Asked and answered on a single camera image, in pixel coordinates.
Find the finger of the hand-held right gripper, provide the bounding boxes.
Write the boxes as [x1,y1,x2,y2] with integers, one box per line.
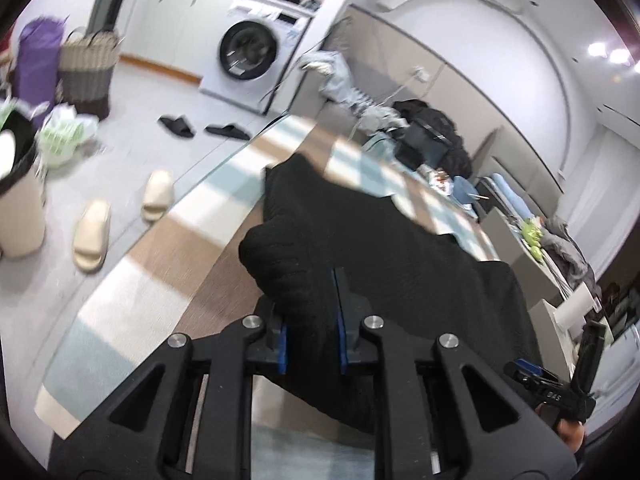
[502,357,547,387]

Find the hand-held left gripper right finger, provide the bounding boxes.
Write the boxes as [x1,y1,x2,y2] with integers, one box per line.
[332,267,578,480]

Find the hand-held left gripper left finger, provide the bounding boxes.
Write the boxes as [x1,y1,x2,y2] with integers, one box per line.
[47,296,290,480]

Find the black knit sweater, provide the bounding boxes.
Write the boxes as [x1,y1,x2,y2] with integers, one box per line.
[239,152,546,436]

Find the grey clothes pile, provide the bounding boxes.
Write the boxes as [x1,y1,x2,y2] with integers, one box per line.
[299,51,406,133]

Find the person's right hand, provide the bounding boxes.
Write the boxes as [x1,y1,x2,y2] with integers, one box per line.
[536,404,587,452]

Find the grey side cabinet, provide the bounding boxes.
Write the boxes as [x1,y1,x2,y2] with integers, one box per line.
[527,297,576,376]
[482,207,566,306]

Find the grey jacket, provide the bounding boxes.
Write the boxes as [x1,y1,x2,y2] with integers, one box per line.
[542,217,598,286]

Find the green toy figure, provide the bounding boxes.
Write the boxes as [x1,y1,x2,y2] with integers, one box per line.
[520,217,546,261]

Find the checkered tablecloth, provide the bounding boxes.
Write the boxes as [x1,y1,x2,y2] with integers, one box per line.
[34,114,503,480]

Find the light blue pillow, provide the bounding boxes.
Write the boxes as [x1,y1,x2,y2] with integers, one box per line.
[489,172,531,221]

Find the white curtain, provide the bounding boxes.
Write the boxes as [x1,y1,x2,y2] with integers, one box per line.
[555,125,640,286]

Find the blue bowl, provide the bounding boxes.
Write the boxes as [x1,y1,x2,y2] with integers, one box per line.
[452,176,481,207]

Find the beige slipper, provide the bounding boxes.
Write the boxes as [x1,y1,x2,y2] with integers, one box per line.
[72,200,112,273]
[141,170,174,222]

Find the beige padded headboard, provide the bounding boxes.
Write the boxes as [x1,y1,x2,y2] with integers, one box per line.
[472,127,563,221]

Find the black jacket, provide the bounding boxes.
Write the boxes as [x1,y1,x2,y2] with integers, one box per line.
[392,100,473,178]

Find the black slipper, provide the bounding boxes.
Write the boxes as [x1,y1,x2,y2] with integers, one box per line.
[204,124,250,141]
[158,115,196,138]

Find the beige trash can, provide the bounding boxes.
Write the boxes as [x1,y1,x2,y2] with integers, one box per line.
[0,110,47,260]

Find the white washing machine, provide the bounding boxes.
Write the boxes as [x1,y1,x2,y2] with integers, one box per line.
[199,0,316,115]

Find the white plastic bag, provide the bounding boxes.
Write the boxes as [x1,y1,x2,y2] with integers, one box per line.
[39,104,100,167]

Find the woven laundry basket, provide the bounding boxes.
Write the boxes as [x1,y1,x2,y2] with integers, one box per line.
[59,30,125,120]

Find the white lower cabinets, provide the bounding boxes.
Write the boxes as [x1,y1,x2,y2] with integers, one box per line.
[120,0,241,83]

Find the purple bag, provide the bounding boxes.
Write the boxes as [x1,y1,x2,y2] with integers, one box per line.
[12,17,68,128]

